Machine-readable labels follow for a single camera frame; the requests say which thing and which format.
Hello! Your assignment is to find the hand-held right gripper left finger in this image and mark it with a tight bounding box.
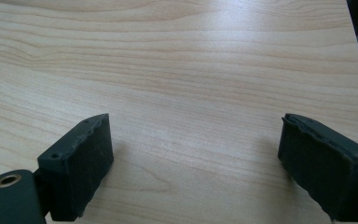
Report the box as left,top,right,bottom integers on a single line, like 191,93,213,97
36,113,115,222

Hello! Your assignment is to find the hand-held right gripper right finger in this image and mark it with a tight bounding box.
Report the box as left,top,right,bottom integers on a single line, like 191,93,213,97
277,113,358,223

